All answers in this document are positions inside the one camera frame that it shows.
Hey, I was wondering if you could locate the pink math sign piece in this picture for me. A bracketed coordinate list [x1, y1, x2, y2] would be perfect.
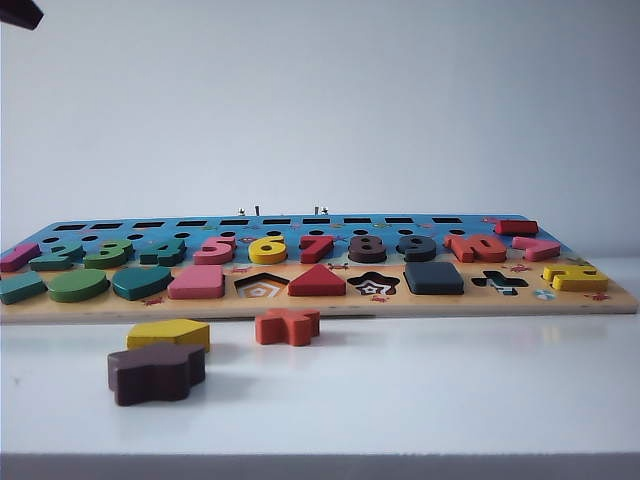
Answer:
[510, 236, 561, 262]

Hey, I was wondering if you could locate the teal rectangle block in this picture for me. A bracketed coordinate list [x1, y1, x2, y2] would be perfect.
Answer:
[0, 270, 47, 306]

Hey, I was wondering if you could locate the teal digit four piece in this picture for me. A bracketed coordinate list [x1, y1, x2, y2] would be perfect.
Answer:
[138, 237, 187, 268]

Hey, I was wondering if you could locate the orange digit ten piece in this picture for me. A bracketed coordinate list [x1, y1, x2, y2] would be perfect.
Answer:
[443, 233, 507, 264]

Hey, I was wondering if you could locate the pink trapezoid block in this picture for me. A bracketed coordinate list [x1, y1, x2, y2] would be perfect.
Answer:
[167, 263, 226, 301]

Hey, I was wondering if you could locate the green digit two piece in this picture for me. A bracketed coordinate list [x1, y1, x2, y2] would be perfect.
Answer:
[28, 240, 86, 272]

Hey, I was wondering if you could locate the brown star block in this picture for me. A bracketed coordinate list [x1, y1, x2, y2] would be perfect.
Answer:
[106, 342, 207, 407]

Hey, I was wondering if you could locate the orange cross block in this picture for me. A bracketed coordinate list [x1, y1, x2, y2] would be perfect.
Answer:
[254, 307, 321, 348]

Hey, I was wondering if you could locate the pink digit five piece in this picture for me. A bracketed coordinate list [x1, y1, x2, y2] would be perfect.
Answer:
[192, 234, 237, 266]

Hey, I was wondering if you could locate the dark blue digit nine piece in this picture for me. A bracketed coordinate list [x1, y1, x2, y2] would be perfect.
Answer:
[397, 234, 437, 264]

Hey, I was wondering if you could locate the teal rounded block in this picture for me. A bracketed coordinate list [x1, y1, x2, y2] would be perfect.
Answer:
[111, 265, 174, 302]

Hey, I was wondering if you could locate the pink digit one piece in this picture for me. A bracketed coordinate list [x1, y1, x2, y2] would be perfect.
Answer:
[0, 242, 42, 274]

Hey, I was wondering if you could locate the yellow pentagon block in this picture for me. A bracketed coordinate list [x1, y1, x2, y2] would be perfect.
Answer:
[125, 318, 211, 354]

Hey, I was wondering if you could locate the red digit seven piece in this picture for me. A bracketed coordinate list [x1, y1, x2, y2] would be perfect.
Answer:
[298, 234, 342, 265]

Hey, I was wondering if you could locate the green digit three piece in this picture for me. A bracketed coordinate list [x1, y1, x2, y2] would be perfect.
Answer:
[83, 239, 136, 270]

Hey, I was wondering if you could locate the brown digit eight piece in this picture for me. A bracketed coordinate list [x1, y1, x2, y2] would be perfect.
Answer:
[347, 234, 388, 264]

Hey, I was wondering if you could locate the colourful wooden puzzle board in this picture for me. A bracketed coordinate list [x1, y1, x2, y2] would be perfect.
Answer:
[0, 214, 640, 324]

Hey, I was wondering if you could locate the dark blue square block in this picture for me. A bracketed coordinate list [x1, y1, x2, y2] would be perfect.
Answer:
[402, 261, 465, 296]

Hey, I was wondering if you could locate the yellow digit six piece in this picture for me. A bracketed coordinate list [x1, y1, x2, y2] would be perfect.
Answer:
[248, 233, 288, 265]

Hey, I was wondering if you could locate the red triangle block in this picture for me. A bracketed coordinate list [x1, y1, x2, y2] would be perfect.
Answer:
[287, 263, 348, 297]

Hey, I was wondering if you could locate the green oval block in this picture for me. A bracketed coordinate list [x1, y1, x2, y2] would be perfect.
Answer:
[46, 268, 110, 304]

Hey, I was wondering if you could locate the red minus sign piece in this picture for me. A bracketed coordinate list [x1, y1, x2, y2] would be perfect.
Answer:
[494, 219, 539, 237]

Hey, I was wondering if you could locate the yellow math sign piece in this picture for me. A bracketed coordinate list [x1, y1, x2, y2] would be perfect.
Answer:
[542, 264, 611, 293]

